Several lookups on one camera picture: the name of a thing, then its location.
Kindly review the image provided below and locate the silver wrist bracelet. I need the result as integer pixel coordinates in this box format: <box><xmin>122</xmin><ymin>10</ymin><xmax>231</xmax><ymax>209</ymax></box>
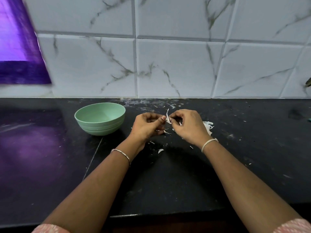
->
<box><xmin>201</xmin><ymin>138</ymin><xmax>220</xmax><ymax>154</ymax></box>
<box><xmin>110</xmin><ymin>148</ymin><xmax>132</xmax><ymax>166</ymax></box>

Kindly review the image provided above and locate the mint green bowl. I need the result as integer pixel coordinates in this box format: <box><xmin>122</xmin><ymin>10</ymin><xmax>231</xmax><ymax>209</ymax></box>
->
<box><xmin>74</xmin><ymin>102</ymin><xmax>126</xmax><ymax>136</ymax></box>

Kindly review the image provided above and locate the purple cloth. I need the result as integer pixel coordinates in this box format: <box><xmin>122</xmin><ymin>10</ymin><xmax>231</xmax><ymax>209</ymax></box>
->
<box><xmin>0</xmin><ymin>0</ymin><xmax>52</xmax><ymax>85</ymax></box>

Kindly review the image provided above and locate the person's right forearm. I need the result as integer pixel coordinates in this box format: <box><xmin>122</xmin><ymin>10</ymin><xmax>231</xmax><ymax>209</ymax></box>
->
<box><xmin>202</xmin><ymin>140</ymin><xmax>302</xmax><ymax>231</ymax></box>

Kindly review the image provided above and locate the person's right hand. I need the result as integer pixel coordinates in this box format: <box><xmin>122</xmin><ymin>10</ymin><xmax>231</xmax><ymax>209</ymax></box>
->
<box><xmin>168</xmin><ymin>109</ymin><xmax>213</xmax><ymax>149</ymax></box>

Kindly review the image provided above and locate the silver left wrist bracelet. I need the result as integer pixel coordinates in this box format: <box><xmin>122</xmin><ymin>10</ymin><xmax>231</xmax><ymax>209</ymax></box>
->
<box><xmin>110</xmin><ymin>148</ymin><xmax>132</xmax><ymax>166</ymax></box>

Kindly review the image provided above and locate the silver right wrist bracelet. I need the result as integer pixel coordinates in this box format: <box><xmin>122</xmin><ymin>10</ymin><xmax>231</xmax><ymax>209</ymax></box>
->
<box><xmin>201</xmin><ymin>138</ymin><xmax>220</xmax><ymax>154</ymax></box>

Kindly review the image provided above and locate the pile of white garlic peels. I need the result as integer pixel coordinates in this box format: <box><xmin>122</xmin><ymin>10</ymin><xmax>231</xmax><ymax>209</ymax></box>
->
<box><xmin>202</xmin><ymin>120</ymin><xmax>215</xmax><ymax>135</ymax></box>

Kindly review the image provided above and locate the person's left hand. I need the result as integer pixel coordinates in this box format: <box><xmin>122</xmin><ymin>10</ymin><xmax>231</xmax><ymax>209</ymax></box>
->
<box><xmin>127</xmin><ymin>112</ymin><xmax>168</xmax><ymax>147</ymax></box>

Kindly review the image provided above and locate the person's left forearm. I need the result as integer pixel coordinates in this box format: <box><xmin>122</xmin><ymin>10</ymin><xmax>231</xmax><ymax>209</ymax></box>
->
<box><xmin>41</xmin><ymin>143</ymin><xmax>142</xmax><ymax>231</ymax></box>

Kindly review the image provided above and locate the pink patterned sleeve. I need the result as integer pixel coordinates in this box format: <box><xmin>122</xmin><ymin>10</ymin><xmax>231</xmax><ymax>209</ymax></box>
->
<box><xmin>272</xmin><ymin>218</ymin><xmax>311</xmax><ymax>233</ymax></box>
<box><xmin>31</xmin><ymin>224</ymin><xmax>71</xmax><ymax>233</ymax></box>

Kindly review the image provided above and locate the pink patterned right sleeve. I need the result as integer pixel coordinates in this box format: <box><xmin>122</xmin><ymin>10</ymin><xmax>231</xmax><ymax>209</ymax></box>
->
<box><xmin>272</xmin><ymin>218</ymin><xmax>311</xmax><ymax>233</ymax></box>

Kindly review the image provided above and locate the pink patterned left sleeve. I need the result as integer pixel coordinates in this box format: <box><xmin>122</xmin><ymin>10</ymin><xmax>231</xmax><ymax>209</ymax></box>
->
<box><xmin>31</xmin><ymin>224</ymin><xmax>71</xmax><ymax>233</ymax></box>

